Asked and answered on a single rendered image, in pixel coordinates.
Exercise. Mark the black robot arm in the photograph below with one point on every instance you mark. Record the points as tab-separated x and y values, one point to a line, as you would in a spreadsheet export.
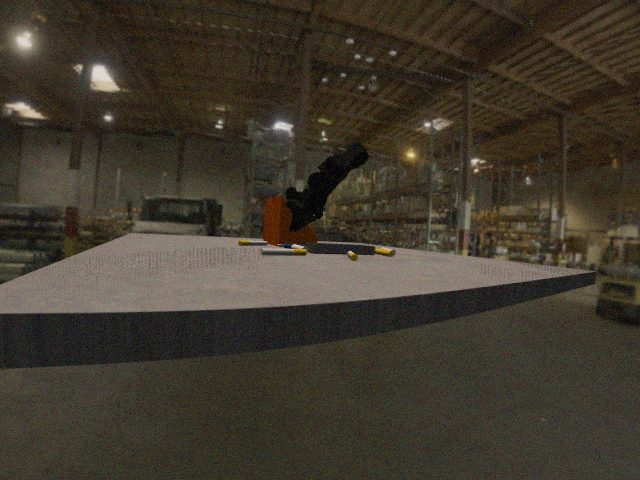
336	170

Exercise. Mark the blue stylus with white tip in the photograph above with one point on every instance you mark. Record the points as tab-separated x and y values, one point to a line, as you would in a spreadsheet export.
288	245

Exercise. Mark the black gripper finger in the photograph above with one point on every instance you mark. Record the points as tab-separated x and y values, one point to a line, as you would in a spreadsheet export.
296	221
307	221

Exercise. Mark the keyboard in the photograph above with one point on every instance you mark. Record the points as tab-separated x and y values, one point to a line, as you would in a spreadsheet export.
329	248

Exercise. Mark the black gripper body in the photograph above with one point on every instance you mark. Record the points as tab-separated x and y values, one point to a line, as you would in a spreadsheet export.
309	204

